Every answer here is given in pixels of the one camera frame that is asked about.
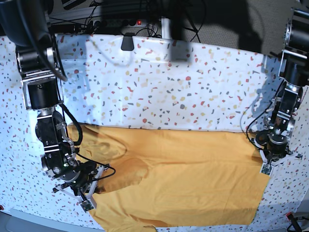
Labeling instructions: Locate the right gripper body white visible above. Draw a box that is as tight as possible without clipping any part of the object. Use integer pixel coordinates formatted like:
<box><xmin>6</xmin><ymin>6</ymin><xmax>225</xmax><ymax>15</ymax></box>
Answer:
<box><xmin>53</xmin><ymin>162</ymin><xmax>109</xmax><ymax>212</ymax></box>

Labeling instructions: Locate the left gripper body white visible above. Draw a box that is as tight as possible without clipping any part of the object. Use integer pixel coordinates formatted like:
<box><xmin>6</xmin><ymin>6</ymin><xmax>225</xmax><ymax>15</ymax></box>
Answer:
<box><xmin>252</xmin><ymin>130</ymin><xmax>302</xmax><ymax>174</ymax></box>

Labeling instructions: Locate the yellow T-shirt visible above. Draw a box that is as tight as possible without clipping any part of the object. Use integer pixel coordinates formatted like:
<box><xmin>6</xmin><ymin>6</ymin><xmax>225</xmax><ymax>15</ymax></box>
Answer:
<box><xmin>80</xmin><ymin>124</ymin><xmax>269</xmax><ymax>232</ymax></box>

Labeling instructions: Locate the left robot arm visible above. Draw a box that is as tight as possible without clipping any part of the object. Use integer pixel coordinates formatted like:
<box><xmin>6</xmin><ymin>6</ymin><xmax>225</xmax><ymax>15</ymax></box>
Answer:
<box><xmin>253</xmin><ymin>9</ymin><xmax>309</xmax><ymax>175</ymax></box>

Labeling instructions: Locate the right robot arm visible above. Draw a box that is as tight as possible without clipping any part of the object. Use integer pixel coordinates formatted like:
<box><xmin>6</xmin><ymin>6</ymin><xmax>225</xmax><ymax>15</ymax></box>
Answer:
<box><xmin>0</xmin><ymin>0</ymin><xmax>108</xmax><ymax>212</ymax></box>

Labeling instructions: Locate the terrazzo pattern tablecloth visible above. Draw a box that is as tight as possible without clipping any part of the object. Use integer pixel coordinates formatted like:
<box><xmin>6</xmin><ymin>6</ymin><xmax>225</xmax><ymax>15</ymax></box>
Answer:
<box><xmin>0</xmin><ymin>33</ymin><xmax>309</xmax><ymax>232</ymax></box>

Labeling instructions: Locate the black table clamp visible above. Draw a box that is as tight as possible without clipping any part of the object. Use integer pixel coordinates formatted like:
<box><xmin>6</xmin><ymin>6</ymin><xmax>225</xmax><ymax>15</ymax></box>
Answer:
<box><xmin>121</xmin><ymin>32</ymin><xmax>135</xmax><ymax>51</ymax></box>

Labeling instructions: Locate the black power strip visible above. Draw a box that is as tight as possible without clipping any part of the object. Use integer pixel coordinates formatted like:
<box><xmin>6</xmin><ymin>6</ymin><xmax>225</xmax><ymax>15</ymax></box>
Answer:
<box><xmin>90</xmin><ymin>19</ymin><xmax>148</xmax><ymax>28</ymax></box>

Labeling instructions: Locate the red-handled clamp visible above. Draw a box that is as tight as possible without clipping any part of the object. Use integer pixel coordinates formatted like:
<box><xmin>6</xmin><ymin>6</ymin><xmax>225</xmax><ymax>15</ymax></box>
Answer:
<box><xmin>286</xmin><ymin>212</ymin><xmax>307</xmax><ymax>232</ymax></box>

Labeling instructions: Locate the aluminium frame post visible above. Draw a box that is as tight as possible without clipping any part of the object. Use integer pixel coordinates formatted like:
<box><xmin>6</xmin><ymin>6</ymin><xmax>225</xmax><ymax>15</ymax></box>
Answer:
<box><xmin>161</xmin><ymin>17</ymin><xmax>172</xmax><ymax>40</ymax></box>

